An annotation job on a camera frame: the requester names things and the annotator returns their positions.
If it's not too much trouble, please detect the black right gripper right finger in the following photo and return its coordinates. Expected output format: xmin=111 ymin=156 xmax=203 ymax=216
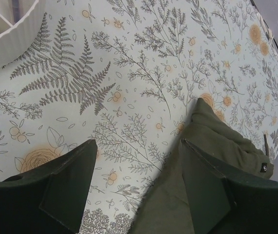
xmin=180 ymin=140 xmax=278 ymax=234

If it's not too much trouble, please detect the olive green folded cloth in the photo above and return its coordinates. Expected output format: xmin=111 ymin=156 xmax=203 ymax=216
xmin=129 ymin=97 xmax=274 ymax=234

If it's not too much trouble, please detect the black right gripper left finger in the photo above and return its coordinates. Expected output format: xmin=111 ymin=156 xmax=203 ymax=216
xmin=0 ymin=139 xmax=97 ymax=234

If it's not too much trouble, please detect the floral patterned table mat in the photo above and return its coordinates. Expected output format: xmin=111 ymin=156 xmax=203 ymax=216
xmin=0 ymin=0 xmax=278 ymax=234

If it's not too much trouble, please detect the white round divided organizer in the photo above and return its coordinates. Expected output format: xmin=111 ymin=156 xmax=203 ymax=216
xmin=0 ymin=0 xmax=46 ymax=67

